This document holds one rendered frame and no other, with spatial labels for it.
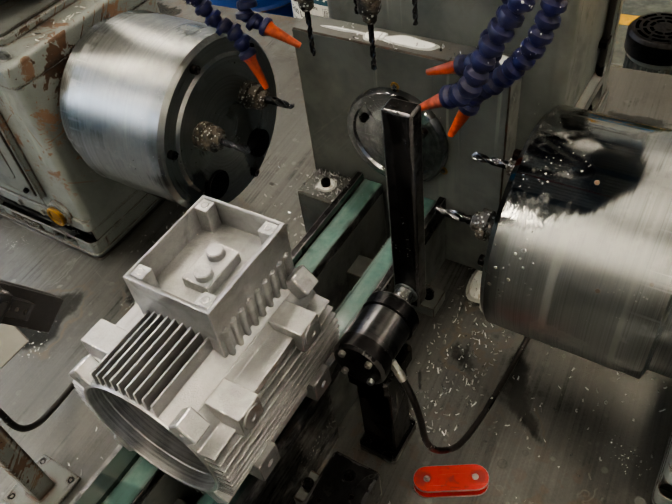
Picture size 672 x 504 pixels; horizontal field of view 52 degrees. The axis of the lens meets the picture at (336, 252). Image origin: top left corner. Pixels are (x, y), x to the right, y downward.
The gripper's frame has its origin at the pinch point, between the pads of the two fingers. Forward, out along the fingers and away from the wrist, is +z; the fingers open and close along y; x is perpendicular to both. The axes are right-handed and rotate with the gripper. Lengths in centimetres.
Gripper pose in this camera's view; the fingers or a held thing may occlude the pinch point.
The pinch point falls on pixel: (18, 305)
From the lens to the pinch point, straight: 60.4
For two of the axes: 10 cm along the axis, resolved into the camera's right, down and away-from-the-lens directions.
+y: -8.5, -3.1, 4.2
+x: -3.9, 9.2, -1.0
